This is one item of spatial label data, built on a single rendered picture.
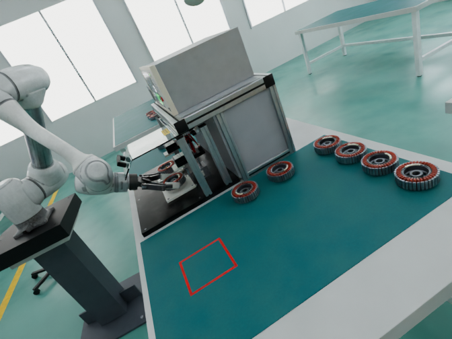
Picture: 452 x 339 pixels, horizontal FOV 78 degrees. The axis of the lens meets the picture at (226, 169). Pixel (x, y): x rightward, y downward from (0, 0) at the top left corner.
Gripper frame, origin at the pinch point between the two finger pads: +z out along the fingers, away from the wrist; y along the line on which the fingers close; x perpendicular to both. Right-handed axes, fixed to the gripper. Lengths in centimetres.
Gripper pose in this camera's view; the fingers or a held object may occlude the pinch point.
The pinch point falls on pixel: (173, 181)
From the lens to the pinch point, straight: 135.6
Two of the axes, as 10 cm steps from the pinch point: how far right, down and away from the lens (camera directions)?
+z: 9.2, -0.1, 3.8
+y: 3.7, 3.1, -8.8
